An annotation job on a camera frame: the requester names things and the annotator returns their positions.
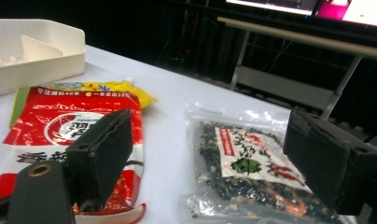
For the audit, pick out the monitor with pink screen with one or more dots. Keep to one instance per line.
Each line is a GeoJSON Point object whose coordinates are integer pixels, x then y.
{"type": "Point", "coordinates": [364, 12]}

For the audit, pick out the white metal table frame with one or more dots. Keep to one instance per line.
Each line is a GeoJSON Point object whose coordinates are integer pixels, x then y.
{"type": "Point", "coordinates": [270, 84]}

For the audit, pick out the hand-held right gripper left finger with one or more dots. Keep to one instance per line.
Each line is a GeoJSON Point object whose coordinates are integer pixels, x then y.
{"type": "Point", "coordinates": [99, 155]}

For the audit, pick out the clear bag of dark seaweed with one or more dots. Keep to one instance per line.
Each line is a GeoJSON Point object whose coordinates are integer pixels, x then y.
{"type": "Point", "coordinates": [239, 149]}

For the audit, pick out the white divided storage box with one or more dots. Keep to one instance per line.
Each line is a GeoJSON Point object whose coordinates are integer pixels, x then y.
{"type": "Point", "coordinates": [37, 74]}

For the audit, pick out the red seasoning packet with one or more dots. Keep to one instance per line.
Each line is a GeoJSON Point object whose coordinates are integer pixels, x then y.
{"type": "Point", "coordinates": [37, 124]}

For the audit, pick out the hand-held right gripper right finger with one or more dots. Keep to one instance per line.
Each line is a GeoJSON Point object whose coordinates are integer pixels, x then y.
{"type": "Point", "coordinates": [326, 161]}

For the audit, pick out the monitor with white screen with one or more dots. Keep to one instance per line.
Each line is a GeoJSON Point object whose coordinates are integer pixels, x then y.
{"type": "Point", "coordinates": [270, 5]}

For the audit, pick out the yellow spout pouch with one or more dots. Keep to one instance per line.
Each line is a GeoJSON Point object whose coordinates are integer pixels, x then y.
{"type": "Point", "coordinates": [146, 99]}

